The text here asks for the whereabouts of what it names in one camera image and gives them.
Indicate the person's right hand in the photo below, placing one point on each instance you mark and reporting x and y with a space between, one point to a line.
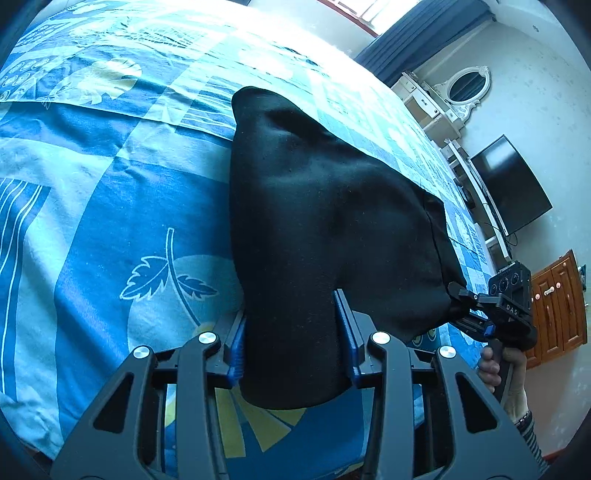
489 371

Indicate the blue patterned bed sheet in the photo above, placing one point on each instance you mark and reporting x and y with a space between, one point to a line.
116 127

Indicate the striped sleeve forearm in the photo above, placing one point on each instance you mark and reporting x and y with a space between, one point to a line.
526 427

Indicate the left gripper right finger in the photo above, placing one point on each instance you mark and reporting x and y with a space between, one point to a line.
432 417

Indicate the white dressing table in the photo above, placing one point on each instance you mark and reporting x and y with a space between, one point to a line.
438 120

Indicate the brown wooden cabinet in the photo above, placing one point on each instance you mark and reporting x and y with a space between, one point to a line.
558 311

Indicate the black flat television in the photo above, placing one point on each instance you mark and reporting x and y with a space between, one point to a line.
519 199

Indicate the black pants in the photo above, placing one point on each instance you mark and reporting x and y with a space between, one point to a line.
309 215

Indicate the white oval mirror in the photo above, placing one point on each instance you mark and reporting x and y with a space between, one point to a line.
465 90

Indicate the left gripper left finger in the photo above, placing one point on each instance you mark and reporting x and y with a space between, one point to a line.
121 435

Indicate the white tv stand shelf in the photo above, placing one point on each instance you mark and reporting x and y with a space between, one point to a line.
485 210

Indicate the dark blue curtain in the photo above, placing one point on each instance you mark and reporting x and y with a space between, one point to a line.
420 34

